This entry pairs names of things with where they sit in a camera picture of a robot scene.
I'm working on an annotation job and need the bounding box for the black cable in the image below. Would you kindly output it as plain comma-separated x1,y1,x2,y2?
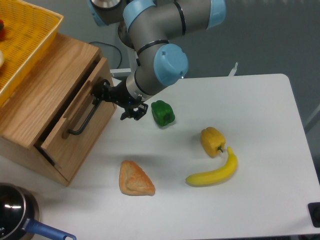
88,40,123,70

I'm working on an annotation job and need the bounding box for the green bell pepper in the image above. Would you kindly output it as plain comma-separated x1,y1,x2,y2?
151,100,176,128

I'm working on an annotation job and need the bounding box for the wooden drawer cabinet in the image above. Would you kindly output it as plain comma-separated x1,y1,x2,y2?
0,34,104,186

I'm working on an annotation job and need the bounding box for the yellow bell pepper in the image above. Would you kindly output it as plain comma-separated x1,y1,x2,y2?
200,127,226,158

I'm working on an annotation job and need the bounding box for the black pot with blue handle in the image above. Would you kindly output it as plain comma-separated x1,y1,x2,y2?
0,182,77,240

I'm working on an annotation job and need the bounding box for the yellow banana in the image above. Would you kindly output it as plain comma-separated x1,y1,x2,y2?
185,146,238,187

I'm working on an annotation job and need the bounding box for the red item in basket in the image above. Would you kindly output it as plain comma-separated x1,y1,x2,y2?
0,20,6,41

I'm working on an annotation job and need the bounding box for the wooden top drawer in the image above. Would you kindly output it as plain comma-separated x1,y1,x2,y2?
39,57,117,182

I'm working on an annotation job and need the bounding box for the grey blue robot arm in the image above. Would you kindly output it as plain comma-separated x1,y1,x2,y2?
88,0,227,120

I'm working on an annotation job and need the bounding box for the black corner object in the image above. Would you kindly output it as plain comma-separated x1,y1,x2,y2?
307,202,320,228

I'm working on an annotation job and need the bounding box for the yellow plastic basket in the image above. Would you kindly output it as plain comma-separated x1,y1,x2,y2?
0,0,64,105

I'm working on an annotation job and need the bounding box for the black drawer handle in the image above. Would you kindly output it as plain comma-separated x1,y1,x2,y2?
68,96,102,136

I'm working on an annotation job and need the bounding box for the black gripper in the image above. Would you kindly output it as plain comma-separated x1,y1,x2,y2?
91,79,148,121

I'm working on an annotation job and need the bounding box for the triangular pastry bread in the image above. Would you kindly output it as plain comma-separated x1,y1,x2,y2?
118,160,156,196

